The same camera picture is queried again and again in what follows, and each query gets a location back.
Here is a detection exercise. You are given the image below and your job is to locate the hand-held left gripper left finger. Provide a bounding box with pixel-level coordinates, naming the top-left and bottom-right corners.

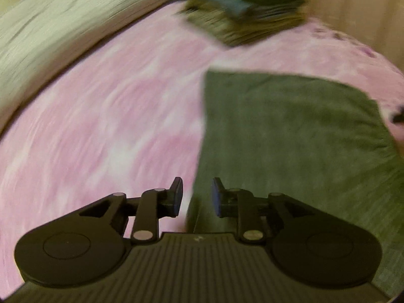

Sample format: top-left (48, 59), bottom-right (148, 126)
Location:
top-left (79, 177), bottom-right (184, 244)

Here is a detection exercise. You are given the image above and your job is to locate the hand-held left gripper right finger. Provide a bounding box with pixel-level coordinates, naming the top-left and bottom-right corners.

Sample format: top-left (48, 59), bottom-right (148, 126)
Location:
top-left (211, 177), bottom-right (316, 244)

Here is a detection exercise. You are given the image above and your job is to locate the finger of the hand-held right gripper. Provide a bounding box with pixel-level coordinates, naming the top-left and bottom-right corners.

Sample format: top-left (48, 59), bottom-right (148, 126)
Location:
top-left (391, 104), bottom-right (404, 123)

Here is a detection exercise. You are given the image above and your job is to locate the pink floral blanket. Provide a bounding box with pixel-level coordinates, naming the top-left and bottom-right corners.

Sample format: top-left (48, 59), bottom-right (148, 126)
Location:
top-left (0, 2), bottom-right (404, 294)

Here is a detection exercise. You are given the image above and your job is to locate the brown garment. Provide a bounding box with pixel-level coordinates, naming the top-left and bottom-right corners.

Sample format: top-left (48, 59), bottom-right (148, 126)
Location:
top-left (185, 2), bottom-right (308, 48)

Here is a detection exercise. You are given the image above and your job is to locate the blue-grey garment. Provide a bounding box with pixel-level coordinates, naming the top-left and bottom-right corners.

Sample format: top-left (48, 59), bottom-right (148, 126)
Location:
top-left (172, 0), bottom-right (256, 18)

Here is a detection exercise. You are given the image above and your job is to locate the white duvet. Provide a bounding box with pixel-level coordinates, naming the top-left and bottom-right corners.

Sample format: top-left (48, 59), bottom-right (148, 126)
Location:
top-left (0, 0), bottom-right (190, 127)

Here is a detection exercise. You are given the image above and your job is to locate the grey plaid garment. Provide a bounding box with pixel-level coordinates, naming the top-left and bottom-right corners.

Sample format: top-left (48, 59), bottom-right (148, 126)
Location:
top-left (185, 71), bottom-right (404, 297)

